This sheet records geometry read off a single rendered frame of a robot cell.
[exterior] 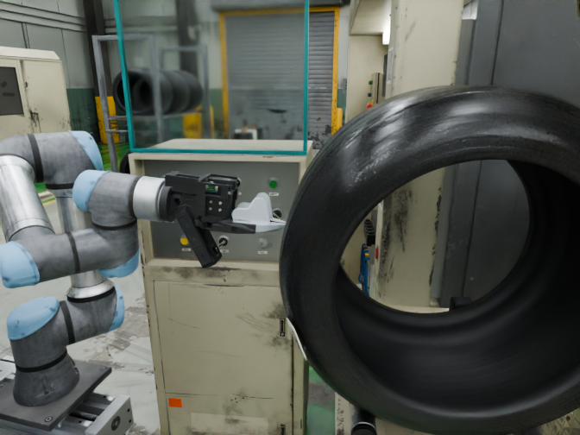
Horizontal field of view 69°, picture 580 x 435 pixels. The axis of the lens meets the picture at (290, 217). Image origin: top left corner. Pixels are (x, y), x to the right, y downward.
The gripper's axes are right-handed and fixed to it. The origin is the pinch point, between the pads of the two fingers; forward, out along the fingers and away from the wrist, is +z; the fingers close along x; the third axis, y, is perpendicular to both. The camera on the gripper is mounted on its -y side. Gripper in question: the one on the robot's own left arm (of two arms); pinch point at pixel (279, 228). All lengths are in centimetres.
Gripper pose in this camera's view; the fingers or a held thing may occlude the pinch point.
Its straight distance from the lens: 72.0
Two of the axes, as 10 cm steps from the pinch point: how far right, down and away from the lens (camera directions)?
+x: 1.0, -2.9, 9.5
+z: 9.9, 1.4, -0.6
